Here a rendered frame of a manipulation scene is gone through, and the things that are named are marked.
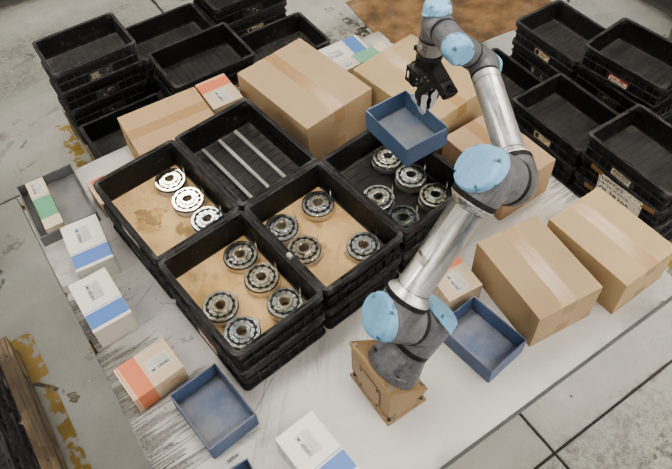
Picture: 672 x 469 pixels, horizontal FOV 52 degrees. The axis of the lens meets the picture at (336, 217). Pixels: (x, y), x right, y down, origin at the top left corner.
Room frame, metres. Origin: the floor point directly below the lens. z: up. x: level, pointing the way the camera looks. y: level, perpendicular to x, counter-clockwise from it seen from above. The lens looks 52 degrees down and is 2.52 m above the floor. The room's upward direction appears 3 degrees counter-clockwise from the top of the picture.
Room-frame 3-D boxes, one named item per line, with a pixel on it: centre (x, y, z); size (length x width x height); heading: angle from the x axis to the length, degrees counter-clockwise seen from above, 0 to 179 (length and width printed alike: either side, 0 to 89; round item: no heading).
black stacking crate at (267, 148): (1.56, 0.29, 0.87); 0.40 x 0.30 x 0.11; 37
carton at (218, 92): (1.94, 0.40, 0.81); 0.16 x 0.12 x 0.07; 30
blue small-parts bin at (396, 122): (1.44, -0.22, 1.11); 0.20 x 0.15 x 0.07; 31
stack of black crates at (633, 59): (2.33, -1.36, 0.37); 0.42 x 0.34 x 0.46; 31
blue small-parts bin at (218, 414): (0.76, 0.36, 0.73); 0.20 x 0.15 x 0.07; 38
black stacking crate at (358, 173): (1.43, -0.20, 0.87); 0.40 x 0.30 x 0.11; 37
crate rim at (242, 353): (1.06, 0.28, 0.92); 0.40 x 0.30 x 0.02; 37
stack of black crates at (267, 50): (2.71, 0.22, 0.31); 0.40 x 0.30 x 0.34; 121
